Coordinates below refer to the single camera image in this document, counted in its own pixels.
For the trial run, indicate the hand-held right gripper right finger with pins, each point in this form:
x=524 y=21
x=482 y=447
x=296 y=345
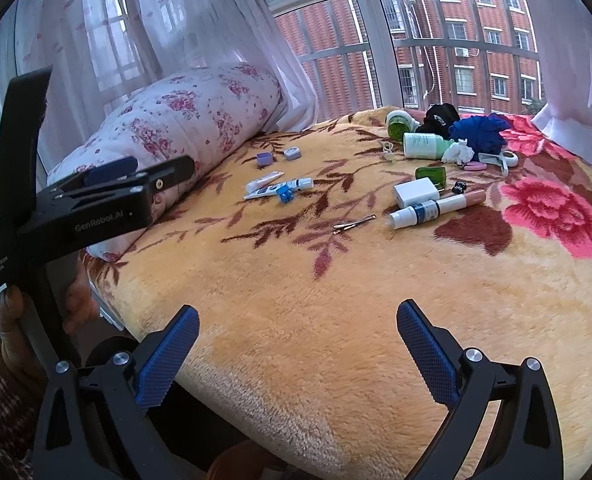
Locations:
x=423 y=350

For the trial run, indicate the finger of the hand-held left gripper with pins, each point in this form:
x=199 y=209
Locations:
x=111 y=170
x=171 y=175

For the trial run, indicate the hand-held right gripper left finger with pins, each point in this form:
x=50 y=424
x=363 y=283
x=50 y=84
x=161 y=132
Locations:
x=173 y=355

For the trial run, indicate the person's left hand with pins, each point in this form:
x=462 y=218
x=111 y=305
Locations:
x=11 y=330

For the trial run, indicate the white pink floral rolled quilt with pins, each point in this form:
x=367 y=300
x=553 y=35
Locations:
x=176 y=120

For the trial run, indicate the small white tube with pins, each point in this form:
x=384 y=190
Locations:
x=263 y=182

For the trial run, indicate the small purple box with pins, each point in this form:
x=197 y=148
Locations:
x=264 y=160

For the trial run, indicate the white blue toothpaste tube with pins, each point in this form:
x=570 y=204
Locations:
x=276 y=189

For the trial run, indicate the blue plastic cap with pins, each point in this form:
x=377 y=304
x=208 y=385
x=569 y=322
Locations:
x=285 y=195

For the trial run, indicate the small lilac round case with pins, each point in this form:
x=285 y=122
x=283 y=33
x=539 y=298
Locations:
x=292 y=154

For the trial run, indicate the white blue spray bottle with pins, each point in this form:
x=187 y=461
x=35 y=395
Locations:
x=415 y=214

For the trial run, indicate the metal tweezers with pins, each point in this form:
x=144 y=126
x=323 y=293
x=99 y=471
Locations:
x=353 y=224

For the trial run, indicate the pink white tube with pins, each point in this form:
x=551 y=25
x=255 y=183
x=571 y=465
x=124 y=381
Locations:
x=460 y=201

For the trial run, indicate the white rectangular box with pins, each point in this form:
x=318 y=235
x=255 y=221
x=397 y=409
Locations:
x=415 y=192

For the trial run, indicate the small black clip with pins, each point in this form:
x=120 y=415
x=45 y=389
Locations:
x=460 y=187

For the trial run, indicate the sheer white curtain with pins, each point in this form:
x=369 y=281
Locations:
x=575 y=60
x=201 y=10

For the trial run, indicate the small green glass jar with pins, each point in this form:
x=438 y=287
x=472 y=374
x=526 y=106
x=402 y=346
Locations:
x=430 y=177

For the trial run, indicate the small pink item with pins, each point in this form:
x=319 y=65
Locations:
x=471 y=166

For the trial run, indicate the crumpled white tissue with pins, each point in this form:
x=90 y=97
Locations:
x=459 y=152

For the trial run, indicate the blue cloth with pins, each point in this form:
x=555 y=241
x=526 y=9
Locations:
x=478 y=132

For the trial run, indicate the green glass bottle white cap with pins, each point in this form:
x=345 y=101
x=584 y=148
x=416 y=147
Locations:
x=400 y=125

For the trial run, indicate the black cloth pouch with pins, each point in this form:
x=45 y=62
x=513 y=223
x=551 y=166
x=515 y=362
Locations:
x=440 y=117

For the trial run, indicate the white folded cloth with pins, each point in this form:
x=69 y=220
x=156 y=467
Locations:
x=560 y=120

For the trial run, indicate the red brick building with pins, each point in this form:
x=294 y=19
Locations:
x=500 y=35

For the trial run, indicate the white window frame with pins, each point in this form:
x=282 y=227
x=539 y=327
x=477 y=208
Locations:
x=375 y=35

